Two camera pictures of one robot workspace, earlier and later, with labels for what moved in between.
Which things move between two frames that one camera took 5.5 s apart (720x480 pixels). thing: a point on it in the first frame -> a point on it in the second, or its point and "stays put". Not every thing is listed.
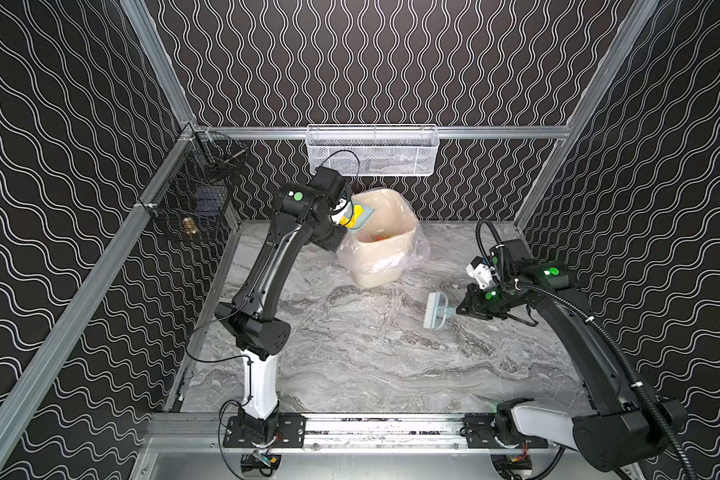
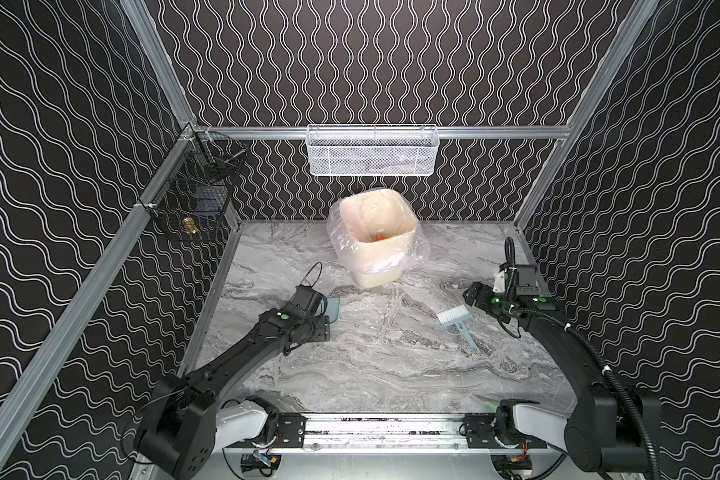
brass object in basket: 188,225 stays put
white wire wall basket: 374,150 stays put
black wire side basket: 198,185 stays put
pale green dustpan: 361,219 -> 334,306
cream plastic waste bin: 380,248 stays put
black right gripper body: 472,301 stays put
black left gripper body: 333,234 -> 322,327
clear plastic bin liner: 391,240 stays put
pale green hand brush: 436,311 -> 459,315
